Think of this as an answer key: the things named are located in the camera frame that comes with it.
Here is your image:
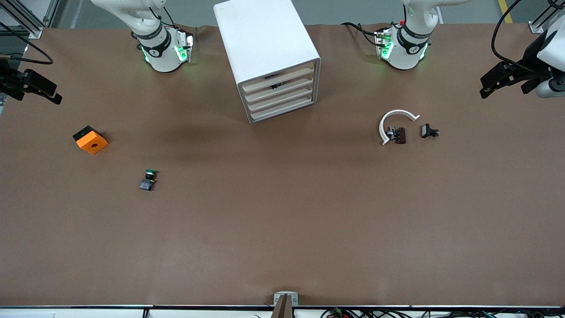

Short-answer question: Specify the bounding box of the green push button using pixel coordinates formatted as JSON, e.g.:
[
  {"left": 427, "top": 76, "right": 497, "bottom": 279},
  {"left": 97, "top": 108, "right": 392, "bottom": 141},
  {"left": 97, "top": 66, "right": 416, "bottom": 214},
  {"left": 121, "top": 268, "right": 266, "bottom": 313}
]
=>
[{"left": 140, "top": 169, "right": 159, "bottom": 192}]

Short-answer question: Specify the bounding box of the orange box with hole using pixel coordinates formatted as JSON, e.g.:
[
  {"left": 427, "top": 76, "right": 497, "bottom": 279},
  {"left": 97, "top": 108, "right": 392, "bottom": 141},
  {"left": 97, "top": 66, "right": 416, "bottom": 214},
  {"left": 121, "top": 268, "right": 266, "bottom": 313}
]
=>
[{"left": 73, "top": 126, "right": 109, "bottom": 155}]

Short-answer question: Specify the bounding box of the small brown component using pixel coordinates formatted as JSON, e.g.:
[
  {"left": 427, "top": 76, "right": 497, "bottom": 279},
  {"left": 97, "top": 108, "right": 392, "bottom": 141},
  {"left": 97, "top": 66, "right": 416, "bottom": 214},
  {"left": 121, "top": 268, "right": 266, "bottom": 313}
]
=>
[{"left": 387, "top": 126, "right": 407, "bottom": 145}]

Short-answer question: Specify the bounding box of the brown table mat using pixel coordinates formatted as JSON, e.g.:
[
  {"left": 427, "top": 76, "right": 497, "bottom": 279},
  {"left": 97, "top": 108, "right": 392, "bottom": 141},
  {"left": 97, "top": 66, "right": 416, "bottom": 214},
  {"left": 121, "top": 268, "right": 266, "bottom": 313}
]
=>
[{"left": 0, "top": 23, "right": 565, "bottom": 308}]

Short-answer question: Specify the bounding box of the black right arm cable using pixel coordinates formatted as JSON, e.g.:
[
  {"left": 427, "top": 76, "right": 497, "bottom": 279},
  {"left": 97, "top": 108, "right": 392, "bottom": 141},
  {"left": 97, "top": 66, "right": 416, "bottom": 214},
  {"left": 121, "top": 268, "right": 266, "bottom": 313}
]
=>
[{"left": 0, "top": 21, "right": 54, "bottom": 65}]

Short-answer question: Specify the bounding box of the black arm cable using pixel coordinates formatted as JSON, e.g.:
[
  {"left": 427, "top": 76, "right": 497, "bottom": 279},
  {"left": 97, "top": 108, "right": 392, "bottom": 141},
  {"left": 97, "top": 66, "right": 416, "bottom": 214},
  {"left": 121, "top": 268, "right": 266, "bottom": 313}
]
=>
[
  {"left": 0, "top": 21, "right": 54, "bottom": 65},
  {"left": 491, "top": 0, "right": 537, "bottom": 73}
]

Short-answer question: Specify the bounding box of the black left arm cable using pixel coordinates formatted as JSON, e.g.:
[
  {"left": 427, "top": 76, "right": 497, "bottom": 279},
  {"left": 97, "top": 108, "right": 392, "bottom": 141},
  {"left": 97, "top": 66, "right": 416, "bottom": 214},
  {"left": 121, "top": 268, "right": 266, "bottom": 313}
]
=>
[{"left": 491, "top": 0, "right": 537, "bottom": 73}]

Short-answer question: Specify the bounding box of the aluminium frame post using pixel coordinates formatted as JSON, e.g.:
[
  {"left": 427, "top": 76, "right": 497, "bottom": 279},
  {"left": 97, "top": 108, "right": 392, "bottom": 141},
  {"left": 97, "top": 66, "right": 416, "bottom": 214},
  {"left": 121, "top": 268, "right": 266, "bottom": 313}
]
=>
[{"left": 529, "top": 0, "right": 565, "bottom": 34}]

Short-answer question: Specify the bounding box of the aluminium frame rail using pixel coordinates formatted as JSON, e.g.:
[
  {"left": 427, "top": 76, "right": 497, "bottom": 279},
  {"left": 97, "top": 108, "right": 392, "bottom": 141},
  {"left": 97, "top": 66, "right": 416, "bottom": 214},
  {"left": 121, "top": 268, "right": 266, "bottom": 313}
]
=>
[{"left": 0, "top": 0, "right": 60, "bottom": 39}]

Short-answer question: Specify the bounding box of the white curved plastic ring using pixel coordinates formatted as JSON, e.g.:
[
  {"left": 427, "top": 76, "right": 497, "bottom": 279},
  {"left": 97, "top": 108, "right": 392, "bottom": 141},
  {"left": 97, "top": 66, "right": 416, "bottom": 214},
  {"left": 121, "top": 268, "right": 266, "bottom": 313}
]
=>
[{"left": 379, "top": 110, "right": 420, "bottom": 146}]

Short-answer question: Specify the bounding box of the black base cable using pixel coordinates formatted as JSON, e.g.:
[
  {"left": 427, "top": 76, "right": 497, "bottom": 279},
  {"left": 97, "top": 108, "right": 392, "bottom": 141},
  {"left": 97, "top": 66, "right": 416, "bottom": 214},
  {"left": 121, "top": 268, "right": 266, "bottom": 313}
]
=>
[{"left": 341, "top": 22, "right": 381, "bottom": 47}]

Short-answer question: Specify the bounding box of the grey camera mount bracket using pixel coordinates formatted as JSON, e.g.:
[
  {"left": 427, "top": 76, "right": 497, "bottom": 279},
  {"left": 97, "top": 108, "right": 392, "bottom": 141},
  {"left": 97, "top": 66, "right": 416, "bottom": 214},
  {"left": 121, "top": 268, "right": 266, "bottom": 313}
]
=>
[{"left": 271, "top": 291, "right": 299, "bottom": 318}]

